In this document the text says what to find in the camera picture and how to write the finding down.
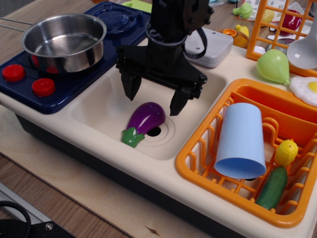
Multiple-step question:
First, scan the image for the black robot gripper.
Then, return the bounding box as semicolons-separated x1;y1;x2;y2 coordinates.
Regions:
116;40;207;116

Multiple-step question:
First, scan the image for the purple toy eggplant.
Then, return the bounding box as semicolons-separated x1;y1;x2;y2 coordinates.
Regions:
121;102;166;148

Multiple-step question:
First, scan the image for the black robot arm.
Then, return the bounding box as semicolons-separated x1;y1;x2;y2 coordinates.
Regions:
116;0;213;116

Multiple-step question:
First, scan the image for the stainless steel pan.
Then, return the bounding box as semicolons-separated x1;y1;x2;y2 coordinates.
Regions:
0;13;107;74

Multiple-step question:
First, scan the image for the beige toy sink unit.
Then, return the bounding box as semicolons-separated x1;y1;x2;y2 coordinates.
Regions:
0;46;317;238

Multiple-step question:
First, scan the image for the grey toy faucet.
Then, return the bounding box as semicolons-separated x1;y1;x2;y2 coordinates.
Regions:
185;28;233;68

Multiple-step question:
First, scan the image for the green cutting board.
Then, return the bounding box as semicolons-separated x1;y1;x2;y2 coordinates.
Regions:
122;0;152;13

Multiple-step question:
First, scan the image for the orange toy strainer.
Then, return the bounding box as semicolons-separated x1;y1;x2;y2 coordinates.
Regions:
216;28;249;49

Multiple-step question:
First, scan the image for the light blue plastic cup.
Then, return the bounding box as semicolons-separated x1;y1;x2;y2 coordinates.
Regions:
214;103;266;179

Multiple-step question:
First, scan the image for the yellow toy piece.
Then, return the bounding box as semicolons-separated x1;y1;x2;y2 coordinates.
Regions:
235;24;250;37

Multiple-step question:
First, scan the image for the red stove knob right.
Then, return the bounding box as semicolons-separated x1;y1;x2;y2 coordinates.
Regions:
32;78;55;97

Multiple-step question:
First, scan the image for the red stove knob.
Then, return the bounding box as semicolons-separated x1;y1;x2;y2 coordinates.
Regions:
32;78;55;97
2;64;26;82

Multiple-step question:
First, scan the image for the green toy broccoli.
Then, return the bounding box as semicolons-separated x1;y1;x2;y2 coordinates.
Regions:
232;2;253;19

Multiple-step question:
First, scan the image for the green toy pear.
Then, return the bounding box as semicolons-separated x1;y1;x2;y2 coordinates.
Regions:
256;49;290;85

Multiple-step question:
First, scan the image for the orange dish drainer basket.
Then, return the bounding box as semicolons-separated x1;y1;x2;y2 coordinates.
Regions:
175;79;317;229

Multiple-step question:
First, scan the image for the blue toy stove top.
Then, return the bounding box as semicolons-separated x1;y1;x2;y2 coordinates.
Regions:
0;1;151;114

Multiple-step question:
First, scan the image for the orange plastic rack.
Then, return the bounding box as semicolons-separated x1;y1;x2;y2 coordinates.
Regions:
245;0;317;78

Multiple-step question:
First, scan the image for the yellow toy corn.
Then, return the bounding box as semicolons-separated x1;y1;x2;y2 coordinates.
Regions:
274;139;299;168

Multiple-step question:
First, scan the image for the red stove knob left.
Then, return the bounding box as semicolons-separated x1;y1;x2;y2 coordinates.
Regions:
2;64;26;82

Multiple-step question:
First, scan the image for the toy fried egg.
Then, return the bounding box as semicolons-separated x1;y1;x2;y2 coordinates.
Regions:
289;76;317;107

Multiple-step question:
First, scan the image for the grey plastic ladle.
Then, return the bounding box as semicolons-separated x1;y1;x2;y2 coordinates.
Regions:
287;17;317;69

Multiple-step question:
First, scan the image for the red toy vegetable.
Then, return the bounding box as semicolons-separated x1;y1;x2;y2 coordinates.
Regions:
282;14;302;30

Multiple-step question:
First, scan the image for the green toy cucumber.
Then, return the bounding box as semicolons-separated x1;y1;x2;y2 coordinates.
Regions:
256;167;288;210

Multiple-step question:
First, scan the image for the black mount plate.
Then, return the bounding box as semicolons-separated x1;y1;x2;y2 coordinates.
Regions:
29;221;75;238

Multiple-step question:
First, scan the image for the black cable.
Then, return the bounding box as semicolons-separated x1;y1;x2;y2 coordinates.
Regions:
0;200;34;238

